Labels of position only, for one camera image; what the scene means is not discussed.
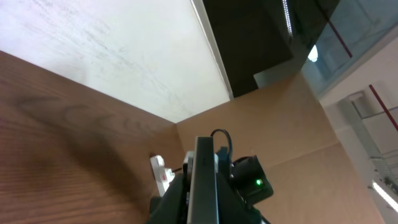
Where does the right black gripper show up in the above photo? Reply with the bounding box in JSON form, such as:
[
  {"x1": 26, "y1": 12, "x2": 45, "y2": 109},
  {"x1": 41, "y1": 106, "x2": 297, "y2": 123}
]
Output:
[{"x1": 216, "y1": 146, "x2": 231, "y2": 180}]

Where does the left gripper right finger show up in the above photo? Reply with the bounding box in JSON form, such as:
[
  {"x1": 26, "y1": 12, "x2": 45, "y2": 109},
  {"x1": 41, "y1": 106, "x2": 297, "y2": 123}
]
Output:
[{"x1": 216, "y1": 174, "x2": 262, "y2": 224}]

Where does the white power strip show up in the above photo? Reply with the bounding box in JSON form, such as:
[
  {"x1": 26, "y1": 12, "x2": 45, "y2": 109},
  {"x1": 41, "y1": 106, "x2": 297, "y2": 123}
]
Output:
[{"x1": 150, "y1": 155, "x2": 175, "y2": 197}]

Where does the bronze Galaxy smartphone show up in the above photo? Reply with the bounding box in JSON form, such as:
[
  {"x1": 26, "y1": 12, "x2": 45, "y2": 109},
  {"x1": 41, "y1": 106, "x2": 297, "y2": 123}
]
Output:
[{"x1": 187, "y1": 136, "x2": 219, "y2": 224}]

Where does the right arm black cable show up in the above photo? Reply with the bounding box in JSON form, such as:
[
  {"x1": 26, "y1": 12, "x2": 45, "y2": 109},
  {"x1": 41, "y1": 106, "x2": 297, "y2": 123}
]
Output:
[{"x1": 210, "y1": 128, "x2": 234, "y2": 162}]

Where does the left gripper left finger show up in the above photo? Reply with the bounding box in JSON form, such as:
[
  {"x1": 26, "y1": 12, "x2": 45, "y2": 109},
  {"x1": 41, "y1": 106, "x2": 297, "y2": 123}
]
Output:
[{"x1": 146, "y1": 174, "x2": 188, "y2": 224}]

